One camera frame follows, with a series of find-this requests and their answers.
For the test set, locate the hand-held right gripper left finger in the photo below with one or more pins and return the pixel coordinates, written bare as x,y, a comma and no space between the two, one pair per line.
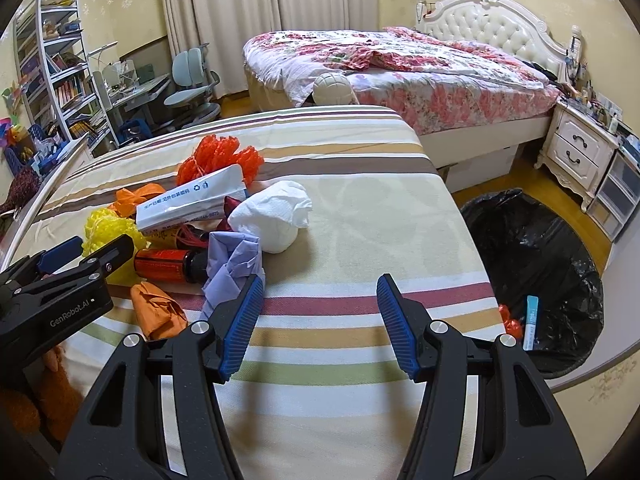
245,320

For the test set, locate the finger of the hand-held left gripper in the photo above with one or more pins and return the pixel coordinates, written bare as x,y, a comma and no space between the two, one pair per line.
100,260
60,255

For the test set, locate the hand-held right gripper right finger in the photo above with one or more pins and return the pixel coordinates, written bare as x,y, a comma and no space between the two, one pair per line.
395,320

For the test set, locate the yellow foam fruit net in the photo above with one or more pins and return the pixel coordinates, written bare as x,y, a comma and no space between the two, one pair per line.
107,225

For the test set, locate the purple paper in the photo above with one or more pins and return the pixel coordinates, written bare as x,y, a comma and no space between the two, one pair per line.
230,265

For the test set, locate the brown bottle red label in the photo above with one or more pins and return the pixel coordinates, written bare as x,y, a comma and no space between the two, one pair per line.
160,262

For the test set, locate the orange plastic bag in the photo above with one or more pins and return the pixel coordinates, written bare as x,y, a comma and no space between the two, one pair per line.
157,310
130,197

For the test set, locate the white tissue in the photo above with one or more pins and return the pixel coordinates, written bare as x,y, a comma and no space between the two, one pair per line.
270,220

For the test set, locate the white powder sachet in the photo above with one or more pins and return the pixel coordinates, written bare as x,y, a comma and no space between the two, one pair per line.
190,195

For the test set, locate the dark red wrapper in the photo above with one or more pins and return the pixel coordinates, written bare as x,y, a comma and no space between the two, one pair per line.
231,206

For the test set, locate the bin with black bag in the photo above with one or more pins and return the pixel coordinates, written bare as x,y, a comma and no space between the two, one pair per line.
525,240

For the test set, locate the white bed footboard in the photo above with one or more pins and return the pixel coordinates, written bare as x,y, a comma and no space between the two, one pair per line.
45,185

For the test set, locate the brown feather duster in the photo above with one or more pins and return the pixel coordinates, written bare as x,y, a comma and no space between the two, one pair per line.
22,187

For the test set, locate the orange plush toy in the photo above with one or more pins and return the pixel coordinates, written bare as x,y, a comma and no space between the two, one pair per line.
60,395

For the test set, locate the blue plastic basket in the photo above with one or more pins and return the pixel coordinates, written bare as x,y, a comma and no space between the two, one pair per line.
15,160

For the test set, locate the orange plastic scrap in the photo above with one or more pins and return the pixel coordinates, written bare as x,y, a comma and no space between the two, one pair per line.
512,327

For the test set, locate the colourful paper toy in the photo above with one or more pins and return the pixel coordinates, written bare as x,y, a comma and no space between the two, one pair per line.
10,132

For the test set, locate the blue crate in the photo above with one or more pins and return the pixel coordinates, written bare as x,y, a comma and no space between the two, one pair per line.
135,130

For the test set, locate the light blue tube box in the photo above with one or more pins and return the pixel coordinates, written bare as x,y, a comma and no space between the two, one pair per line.
531,320

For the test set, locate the orange foam fruit net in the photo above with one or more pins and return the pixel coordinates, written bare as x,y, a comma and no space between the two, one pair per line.
215,152

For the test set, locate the white storage box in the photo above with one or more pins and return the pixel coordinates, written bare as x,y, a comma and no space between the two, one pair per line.
480,167

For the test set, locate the grey study desk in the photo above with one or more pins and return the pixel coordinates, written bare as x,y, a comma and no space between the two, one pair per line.
145,87

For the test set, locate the white bookshelf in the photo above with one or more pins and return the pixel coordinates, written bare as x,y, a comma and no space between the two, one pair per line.
50,60

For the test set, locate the white desk lamp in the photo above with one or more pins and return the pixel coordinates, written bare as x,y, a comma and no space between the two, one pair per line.
102,50

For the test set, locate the pale blue desk chair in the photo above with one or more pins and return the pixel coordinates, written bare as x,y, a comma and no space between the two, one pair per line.
192,67

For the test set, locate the white volleyball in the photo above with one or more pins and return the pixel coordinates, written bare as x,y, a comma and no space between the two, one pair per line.
334,89

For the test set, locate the white nightstand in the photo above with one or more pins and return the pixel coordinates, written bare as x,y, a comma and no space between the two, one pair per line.
575,145

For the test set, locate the floral quilt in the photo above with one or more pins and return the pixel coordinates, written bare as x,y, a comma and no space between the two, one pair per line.
425,70

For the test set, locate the plastic drawer unit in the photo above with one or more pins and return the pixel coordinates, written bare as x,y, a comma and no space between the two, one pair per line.
615,185

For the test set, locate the beige curtain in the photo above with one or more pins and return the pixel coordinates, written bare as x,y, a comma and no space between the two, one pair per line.
225,0

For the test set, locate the cluster of toiletries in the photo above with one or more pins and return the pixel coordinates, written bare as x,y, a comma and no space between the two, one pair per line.
580,90

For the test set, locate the white tufted bed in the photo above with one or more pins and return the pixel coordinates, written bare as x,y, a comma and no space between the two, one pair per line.
495,25

